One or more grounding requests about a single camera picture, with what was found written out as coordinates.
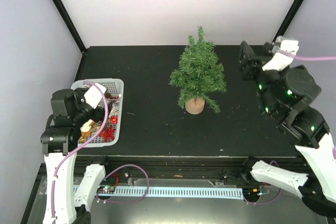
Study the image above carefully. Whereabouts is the small green christmas tree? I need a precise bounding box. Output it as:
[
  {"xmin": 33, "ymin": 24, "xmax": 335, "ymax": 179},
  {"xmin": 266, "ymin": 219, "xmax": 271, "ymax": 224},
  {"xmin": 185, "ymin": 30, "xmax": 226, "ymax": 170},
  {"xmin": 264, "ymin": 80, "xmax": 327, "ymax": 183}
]
[{"xmin": 169, "ymin": 26, "xmax": 227, "ymax": 114}]

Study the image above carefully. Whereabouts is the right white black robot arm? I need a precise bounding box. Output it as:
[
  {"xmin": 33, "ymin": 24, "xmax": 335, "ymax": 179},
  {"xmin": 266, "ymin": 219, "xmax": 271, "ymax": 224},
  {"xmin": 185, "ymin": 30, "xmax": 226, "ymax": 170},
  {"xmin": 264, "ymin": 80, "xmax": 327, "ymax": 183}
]
[{"xmin": 238, "ymin": 38, "xmax": 335, "ymax": 218}]

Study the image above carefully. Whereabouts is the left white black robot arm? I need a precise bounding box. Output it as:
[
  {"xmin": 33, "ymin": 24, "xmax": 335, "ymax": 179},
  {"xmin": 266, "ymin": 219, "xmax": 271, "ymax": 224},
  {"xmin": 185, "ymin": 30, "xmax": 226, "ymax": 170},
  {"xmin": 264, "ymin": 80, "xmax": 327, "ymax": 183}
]
[{"xmin": 40, "ymin": 83, "xmax": 113, "ymax": 223}]

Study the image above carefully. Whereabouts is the terracotta tree pot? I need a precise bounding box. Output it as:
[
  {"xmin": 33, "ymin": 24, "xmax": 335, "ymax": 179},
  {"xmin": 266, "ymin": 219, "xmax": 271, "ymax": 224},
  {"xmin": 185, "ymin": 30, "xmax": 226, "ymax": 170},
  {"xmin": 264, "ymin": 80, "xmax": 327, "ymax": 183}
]
[{"xmin": 185, "ymin": 98, "xmax": 205, "ymax": 115}]

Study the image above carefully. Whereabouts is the wooden slice ornament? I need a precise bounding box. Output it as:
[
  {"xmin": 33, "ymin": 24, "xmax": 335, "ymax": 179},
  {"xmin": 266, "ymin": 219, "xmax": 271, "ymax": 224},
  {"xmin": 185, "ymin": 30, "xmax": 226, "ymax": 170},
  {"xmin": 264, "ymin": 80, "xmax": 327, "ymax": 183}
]
[{"xmin": 80, "ymin": 120, "xmax": 95, "ymax": 137}]

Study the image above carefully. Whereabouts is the white plastic basket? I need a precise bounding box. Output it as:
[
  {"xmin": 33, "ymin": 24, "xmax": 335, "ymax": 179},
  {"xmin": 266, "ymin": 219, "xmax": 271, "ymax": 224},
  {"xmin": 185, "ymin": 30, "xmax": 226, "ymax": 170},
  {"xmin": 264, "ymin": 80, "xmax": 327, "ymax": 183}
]
[{"xmin": 71, "ymin": 78, "xmax": 124, "ymax": 148}]

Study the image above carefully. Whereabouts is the red gift box ornament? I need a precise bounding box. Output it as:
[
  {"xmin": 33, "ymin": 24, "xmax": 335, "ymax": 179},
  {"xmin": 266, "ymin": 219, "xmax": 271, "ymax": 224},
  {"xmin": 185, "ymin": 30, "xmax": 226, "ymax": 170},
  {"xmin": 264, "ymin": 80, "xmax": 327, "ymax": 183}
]
[{"xmin": 110, "ymin": 116, "xmax": 118, "ymax": 124}]

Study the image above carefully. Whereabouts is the red snowflake ornament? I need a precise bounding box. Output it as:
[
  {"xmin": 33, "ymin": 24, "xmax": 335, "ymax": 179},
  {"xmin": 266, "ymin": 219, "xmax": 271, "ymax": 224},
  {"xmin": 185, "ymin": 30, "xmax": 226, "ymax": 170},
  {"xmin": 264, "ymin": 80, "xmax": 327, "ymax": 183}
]
[{"xmin": 99, "ymin": 125, "xmax": 116, "ymax": 143}]

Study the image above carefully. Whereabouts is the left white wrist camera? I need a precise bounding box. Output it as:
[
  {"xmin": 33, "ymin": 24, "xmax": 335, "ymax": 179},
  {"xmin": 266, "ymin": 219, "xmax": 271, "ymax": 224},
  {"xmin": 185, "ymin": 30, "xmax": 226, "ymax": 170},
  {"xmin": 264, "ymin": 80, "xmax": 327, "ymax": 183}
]
[{"xmin": 83, "ymin": 81, "xmax": 107, "ymax": 109}]

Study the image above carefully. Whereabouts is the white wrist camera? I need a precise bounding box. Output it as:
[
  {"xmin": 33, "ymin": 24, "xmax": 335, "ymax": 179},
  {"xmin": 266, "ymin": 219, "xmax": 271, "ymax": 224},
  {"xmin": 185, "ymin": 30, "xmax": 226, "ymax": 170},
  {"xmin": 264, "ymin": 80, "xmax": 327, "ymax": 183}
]
[
  {"xmin": 83, "ymin": 81, "xmax": 107, "ymax": 109},
  {"xmin": 262, "ymin": 36, "xmax": 299, "ymax": 71}
]

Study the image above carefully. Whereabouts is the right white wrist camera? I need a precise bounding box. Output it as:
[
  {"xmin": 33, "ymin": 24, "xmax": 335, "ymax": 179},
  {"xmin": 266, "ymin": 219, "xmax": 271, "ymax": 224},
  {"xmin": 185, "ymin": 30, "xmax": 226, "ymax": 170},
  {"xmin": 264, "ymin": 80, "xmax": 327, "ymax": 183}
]
[{"xmin": 262, "ymin": 36, "xmax": 299, "ymax": 71}]

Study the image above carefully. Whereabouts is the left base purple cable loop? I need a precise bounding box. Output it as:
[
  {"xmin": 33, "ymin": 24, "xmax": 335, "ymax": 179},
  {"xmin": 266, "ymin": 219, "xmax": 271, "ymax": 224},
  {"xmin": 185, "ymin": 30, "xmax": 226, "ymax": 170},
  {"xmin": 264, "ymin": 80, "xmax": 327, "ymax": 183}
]
[{"xmin": 96, "ymin": 164, "xmax": 150, "ymax": 204}]

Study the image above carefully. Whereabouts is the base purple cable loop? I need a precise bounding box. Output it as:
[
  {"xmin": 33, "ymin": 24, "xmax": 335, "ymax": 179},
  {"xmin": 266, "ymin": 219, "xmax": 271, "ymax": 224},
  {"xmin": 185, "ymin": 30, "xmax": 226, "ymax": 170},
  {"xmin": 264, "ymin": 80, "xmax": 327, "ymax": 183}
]
[
  {"xmin": 243, "ymin": 160, "xmax": 283, "ymax": 206},
  {"xmin": 96, "ymin": 164, "xmax": 150, "ymax": 204}
]

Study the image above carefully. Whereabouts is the light blue slotted cable duct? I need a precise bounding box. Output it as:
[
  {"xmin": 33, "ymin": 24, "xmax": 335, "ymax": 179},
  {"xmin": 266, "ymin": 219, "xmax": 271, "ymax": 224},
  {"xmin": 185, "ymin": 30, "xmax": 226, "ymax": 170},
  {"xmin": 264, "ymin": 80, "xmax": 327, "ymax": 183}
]
[{"xmin": 96, "ymin": 186, "xmax": 244, "ymax": 200}]

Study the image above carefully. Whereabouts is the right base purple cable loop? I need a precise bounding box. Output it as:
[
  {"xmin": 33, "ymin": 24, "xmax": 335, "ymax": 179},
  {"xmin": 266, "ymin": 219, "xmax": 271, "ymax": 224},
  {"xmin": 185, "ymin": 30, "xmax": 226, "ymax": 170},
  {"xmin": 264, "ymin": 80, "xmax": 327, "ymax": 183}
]
[{"xmin": 243, "ymin": 160, "xmax": 283, "ymax": 206}]

